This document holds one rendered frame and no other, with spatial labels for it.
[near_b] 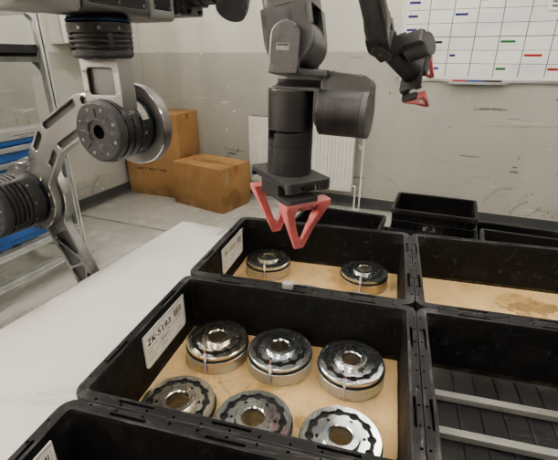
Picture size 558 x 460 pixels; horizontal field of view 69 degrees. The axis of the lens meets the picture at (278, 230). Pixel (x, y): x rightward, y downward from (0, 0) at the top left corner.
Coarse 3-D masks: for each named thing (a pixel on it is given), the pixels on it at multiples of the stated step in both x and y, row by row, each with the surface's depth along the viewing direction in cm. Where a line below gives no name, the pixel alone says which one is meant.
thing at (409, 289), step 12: (324, 228) 95; (336, 228) 94; (348, 228) 93; (360, 228) 93; (408, 240) 87; (216, 252) 83; (408, 252) 82; (204, 264) 78; (408, 264) 77; (204, 276) 73; (216, 276) 73; (228, 276) 73; (408, 276) 76; (300, 288) 69; (312, 288) 69; (324, 288) 69; (408, 288) 69; (384, 300) 66; (396, 300) 66; (408, 300) 66
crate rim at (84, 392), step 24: (264, 288) 69; (408, 312) 63; (408, 336) 58; (408, 360) 53; (408, 384) 49; (120, 408) 46; (144, 408) 46; (168, 408) 46; (240, 432) 43; (264, 432) 43; (336, 456) 40; (360, 456) 41
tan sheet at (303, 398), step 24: (312, 360) 68; (384, 360) 68; (216, 384) 63; (240, 384) 63; (264, 384) 63; (312, 384) 63; (384, 384) 63; (312, 408) 58; (360, 408) 58; (384, 408) 58; (384, 432) 55; (384, 456) 51
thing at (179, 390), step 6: (168, 390) 57; (174, 390) 57; (180, 390) 57; (186, 390) 57; (192, 390) 57; (162, 396) 56; (168, 396) 56; (186, 396) 56; (192, 396) 56; (162, 402) 55; (186, 402) 55; (192, 402) 55; (174, 408) 54; (180, 408) 54; (186, 408) 54
